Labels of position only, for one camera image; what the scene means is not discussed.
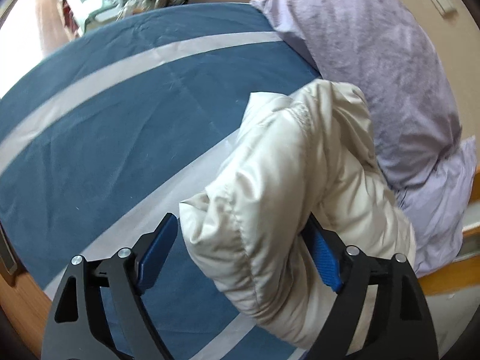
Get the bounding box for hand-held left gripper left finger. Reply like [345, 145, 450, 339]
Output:
[40, 213, 178, 360]

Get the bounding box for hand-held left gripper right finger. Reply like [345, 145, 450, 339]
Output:
[300, 214, 440, 360]

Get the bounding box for white puffer jacket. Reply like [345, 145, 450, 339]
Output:
[179, 80, 418, 350]

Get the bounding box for bed with blue striped sheet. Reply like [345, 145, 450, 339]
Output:
[0, 2, 480, 360]

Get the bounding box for lilac pillow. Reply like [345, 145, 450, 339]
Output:
[395, 138, 478, 279]
[250, 0, 463, 190]

